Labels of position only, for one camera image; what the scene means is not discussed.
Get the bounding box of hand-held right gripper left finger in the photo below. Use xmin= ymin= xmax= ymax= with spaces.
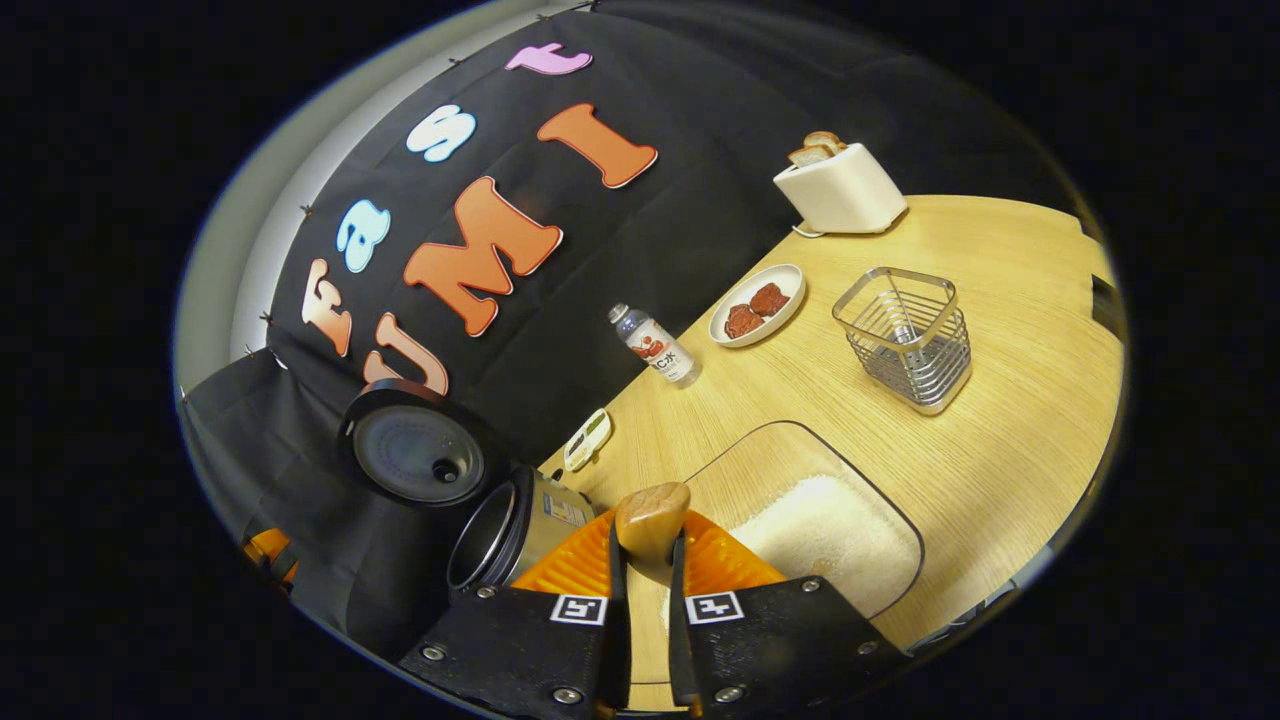
xmin=398 ymin=510 xmax=631 ymax=719

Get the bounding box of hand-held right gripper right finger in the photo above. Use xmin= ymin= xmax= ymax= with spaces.
xmin=668 ymin=510 xmax=911 ymax=716

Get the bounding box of wooden spoon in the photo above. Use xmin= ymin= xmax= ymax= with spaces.
xmin=614 ymin=482 xmax=691 ymax=586

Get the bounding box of black rice cooker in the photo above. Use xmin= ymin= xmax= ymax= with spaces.
xmin=337 ymin=378 xmax=601 ymax=596

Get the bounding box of metal wire chopstick holder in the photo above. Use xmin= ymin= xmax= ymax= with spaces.
xmin=832 ymin=266 xmax=974 ymax=417

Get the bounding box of clear rice tray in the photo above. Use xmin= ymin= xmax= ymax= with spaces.
xmin=660 ymin=420 xmax=926 ymax=626

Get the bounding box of small white sauce dish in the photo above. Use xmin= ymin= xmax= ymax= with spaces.
xmin=562 ymin=408 xmax=613 ymax=473

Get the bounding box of clear drink bottle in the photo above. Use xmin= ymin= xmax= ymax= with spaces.
xmin=608 ymin=303 xmax=703 ymax=389

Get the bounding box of row of backdrop clips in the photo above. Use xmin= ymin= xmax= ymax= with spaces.
xmin=240 ymin=5 xmax=601 ymax=361

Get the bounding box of white round plate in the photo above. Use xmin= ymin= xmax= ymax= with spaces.
xmin=709 ymin=263 xmax=807 ymax=349

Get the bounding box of white toaster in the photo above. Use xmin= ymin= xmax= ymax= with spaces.
xmin=773 ymin=131 xmax=909 ymax=239

